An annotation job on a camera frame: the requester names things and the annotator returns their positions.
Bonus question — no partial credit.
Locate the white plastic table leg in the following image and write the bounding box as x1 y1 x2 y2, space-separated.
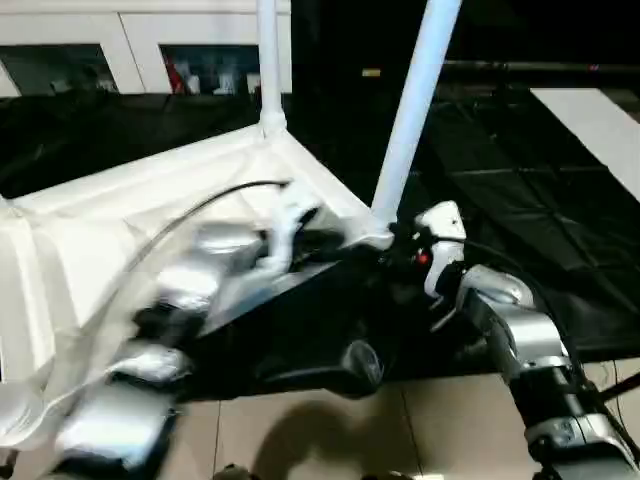
256 0 290 137
368 0 465 237

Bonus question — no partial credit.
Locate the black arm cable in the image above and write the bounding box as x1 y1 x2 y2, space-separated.
462 238 640 451
98 177 296 382

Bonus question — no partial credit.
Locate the black work mat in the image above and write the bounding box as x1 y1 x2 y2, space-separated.
0 74 640 401

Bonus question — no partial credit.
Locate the white plastic table top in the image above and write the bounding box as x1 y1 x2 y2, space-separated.
0 122 400 455

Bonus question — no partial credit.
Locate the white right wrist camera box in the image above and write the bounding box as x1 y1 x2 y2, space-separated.
412 198 468 302

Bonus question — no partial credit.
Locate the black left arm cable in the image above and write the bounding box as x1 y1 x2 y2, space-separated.
98 177 296 382

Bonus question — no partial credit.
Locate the black metal table strut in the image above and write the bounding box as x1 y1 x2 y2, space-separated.
598 378 640 402

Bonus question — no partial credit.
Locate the black case with yellow label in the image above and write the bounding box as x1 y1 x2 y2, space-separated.
289 0 446 101

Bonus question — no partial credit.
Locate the black metal rod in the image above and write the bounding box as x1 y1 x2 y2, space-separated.
441 58 640 77

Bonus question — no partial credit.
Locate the white flat board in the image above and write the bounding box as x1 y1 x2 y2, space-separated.
528 87 640 202

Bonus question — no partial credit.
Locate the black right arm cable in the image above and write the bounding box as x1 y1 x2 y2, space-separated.
462 238 640 451

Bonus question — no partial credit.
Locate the white cabinet with glass doors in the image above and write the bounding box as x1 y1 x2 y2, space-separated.
0 0 295 97

